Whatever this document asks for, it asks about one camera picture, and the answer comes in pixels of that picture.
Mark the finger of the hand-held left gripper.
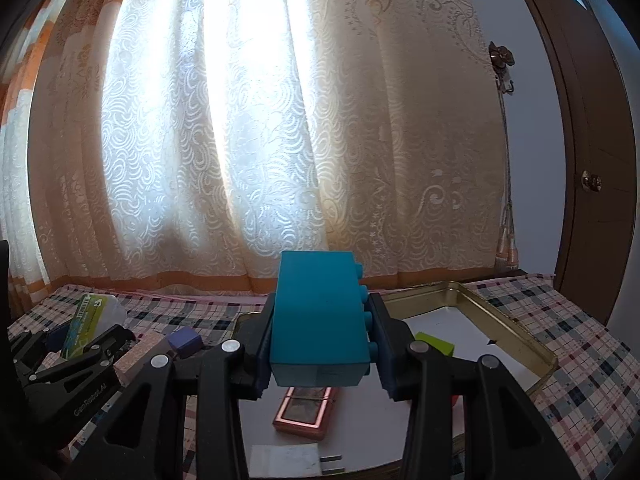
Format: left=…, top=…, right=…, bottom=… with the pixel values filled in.
left=7, top=322, right=71, bottom=378
left=27, top=324, right=137, bottom=396

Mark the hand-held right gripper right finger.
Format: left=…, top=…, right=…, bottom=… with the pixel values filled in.
left=367, top=292, right=581, bottom=480

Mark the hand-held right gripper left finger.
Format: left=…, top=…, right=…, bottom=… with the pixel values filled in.
left=65, top=292, right=278, bottom=480

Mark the clear plastic box green label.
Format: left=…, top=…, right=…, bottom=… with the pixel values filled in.
left=62, top=294, right=128, bottom=361

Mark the green toy block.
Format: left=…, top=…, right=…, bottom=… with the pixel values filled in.
left=414, top=331, right=456, bottom=358

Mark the pink speckled box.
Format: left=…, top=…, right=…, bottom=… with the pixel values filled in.
left=112, top=332, right=173, bottom=386

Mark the copper picture frame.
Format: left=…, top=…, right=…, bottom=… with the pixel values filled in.
left=272, top=386, right=337, bottom=442

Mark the teal toy block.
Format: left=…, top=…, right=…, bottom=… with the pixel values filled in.
left=269, top=250, right=373, bottom=388

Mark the purple toy block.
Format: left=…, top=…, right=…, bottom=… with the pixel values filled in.
left=167, top=326, right=203, bottom=359

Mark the white charger plug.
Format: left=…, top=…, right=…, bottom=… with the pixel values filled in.
left=250, top=444, right=346, bottom=479

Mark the gold tin box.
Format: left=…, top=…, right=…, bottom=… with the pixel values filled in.
left=232, top=281, right=559, bottom=480

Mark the plaid bedsheet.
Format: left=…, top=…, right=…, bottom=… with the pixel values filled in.
left=7, top=272, right=640, bottom=480

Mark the beige lace curtain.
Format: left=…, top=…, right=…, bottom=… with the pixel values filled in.
left=0, top=0, right=521, bottom=296

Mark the brown wooden door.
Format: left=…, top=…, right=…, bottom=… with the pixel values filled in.
left=500, top=0, right=640, bottom=326

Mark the flower-shaped curtain hook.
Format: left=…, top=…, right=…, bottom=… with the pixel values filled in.
left=487, top=40, right=516, bottom=96

